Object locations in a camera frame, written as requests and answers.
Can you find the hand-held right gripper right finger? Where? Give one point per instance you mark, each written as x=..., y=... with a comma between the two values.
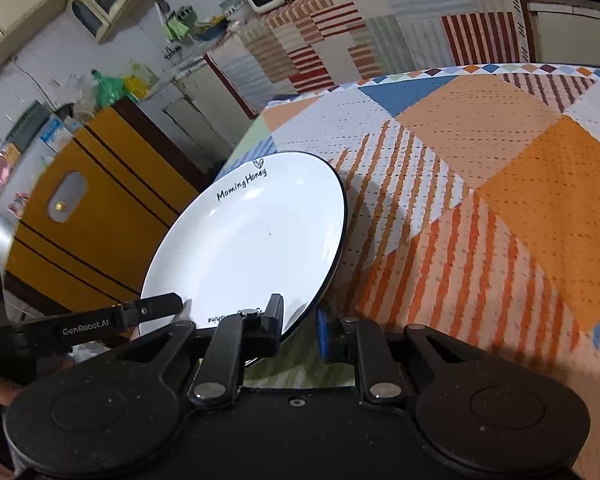
x=324, y=335

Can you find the white plate with dark rim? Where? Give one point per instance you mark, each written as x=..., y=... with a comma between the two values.
x=250, y=240

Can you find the red striped patchwork cloth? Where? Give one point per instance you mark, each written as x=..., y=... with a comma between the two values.
x=360, y=35

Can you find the white base cabinet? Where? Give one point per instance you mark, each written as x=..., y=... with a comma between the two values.
x=200, y=90

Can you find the green plastic container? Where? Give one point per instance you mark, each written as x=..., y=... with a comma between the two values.
x=181, y=22

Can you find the yellow plastic container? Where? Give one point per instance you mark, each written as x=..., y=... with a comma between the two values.
x=136, y=87

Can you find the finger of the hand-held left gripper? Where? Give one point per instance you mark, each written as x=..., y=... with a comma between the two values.
x=152, y=306

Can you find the person's left hand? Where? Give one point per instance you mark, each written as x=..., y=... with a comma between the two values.
x=4, y=391

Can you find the white plastic bag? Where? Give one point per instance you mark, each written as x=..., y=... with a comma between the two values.
x=94, y=352

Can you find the blue basin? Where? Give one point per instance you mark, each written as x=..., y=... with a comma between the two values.
x=211, y=30

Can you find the orange patchwork tablecloth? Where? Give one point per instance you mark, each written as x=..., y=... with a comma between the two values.
x=480, y=200

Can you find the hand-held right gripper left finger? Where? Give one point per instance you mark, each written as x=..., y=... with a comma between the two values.
x=272, y=326

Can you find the cream side cabinet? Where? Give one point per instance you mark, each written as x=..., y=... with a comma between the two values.
x=575, y=35

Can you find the yellow cabinet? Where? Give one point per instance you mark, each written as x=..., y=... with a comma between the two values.
x=110, y=200

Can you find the green plastic bag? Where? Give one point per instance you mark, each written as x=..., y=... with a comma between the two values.
x=109, y=89

